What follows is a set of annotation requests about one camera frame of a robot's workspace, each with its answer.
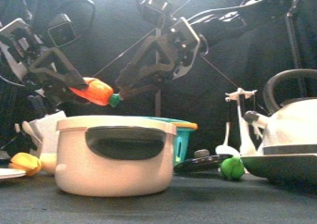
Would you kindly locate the orange toy carrot green top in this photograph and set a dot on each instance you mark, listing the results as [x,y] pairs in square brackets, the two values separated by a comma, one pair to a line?
[96,92]

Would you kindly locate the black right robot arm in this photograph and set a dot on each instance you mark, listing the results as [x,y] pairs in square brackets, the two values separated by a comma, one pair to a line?
[230,21]

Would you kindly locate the small white plate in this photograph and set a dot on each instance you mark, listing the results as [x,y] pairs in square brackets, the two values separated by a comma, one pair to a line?
[9,173]

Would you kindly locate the dark green plate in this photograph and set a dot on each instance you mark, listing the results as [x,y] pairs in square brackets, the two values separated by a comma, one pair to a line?
[285,167]

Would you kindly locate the teal basket orange rim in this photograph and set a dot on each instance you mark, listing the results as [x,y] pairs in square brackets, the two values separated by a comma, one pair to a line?
[183,141]

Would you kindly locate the yellow toy pepper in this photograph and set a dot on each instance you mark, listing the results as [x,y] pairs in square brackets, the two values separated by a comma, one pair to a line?
[27,163]

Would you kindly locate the white toy spoon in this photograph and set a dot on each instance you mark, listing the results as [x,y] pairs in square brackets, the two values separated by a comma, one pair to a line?
[226,149]

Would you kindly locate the black pot lid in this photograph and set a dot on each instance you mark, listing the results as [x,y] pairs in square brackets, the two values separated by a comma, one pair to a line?
[202,163]

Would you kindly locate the white utensil rack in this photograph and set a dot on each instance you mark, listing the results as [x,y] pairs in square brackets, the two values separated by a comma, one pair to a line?
[246,141]

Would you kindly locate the green toy vegetable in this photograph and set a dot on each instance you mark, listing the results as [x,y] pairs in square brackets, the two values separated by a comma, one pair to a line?
[231,169]

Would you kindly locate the vertical metal frame pole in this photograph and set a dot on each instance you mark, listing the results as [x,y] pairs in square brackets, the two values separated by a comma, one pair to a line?
[158,104]

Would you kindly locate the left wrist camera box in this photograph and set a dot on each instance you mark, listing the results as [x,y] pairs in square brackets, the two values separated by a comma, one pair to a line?
[62,32]

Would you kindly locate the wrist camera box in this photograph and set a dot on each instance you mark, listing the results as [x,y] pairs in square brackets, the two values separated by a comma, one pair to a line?
[62,32]
[152,8]

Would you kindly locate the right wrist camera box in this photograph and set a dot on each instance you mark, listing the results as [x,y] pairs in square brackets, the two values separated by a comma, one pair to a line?
[152,8]

